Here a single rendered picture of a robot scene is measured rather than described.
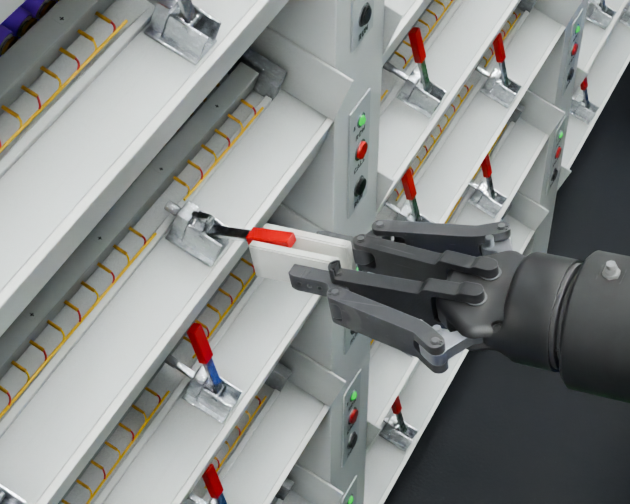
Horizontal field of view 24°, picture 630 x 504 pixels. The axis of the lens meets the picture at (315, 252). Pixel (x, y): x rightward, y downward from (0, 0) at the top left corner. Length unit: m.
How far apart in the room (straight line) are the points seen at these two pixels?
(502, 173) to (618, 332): 1.09
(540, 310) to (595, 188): 1.55
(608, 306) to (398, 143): 0.57
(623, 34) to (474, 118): 0.83
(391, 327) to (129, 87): 0.23
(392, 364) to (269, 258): 0.72
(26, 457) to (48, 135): 0.22
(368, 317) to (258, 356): 0.30
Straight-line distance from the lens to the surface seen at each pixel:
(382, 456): 1.88
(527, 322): 0.94
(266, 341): 1.27
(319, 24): 1.14
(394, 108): 1.48
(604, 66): 2.49
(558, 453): 2.09
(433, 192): 1.67
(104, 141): 0.89
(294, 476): 1.59
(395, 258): 1.01
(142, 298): 1.04
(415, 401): 1.94
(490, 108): 1.79
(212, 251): 1.07
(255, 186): 1.13
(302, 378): 1.45
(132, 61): 0.94
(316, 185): 1.26
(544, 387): 2.16
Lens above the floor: 1.66
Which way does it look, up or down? 46 degrees down
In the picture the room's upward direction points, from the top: straight up
